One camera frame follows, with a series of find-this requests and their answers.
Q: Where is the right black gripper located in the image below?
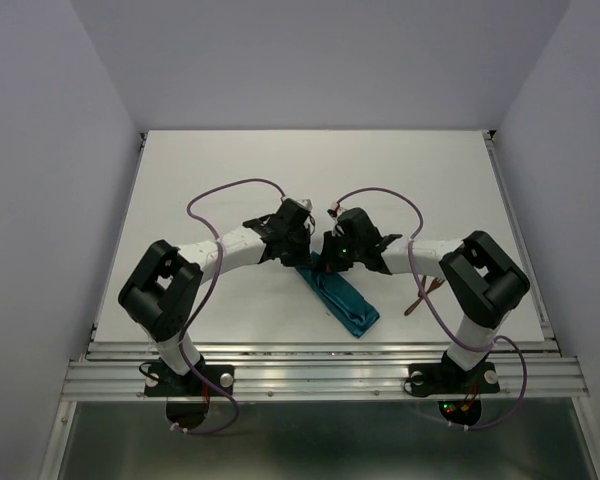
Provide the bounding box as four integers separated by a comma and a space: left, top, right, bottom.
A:
313, 231, 362, 273

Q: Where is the teal cloth napkin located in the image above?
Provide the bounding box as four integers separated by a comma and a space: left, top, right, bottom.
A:
296, 251, 380, 339

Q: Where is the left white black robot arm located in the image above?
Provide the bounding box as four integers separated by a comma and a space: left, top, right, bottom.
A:
118, 201, 312, 394

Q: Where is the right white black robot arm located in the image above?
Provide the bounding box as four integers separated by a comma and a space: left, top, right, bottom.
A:
316, 231, 530, 390

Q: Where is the brown wooden fork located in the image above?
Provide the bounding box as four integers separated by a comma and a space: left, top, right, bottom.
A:
404, 276, 445, 316

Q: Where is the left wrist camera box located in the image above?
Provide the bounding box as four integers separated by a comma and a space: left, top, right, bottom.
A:
275, 197, 313, 229

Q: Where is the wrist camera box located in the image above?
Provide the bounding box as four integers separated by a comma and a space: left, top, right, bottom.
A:
335, 207, 382, 245
275, 197, 313, 229

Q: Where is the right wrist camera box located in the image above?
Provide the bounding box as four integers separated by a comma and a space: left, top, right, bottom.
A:
335, 207, 382, 245

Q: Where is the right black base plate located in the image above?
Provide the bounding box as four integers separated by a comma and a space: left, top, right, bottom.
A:
402, 362, 500, 398

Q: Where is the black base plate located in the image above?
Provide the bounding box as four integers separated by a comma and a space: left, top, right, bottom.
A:
138, 361, 235, 398
402, 362, 500, 398

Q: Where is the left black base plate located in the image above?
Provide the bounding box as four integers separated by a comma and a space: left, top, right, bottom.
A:
138, 361, 235, 398

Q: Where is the aluminium frame rail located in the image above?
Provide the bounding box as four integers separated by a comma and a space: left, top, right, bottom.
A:
61, 340, 589, 402

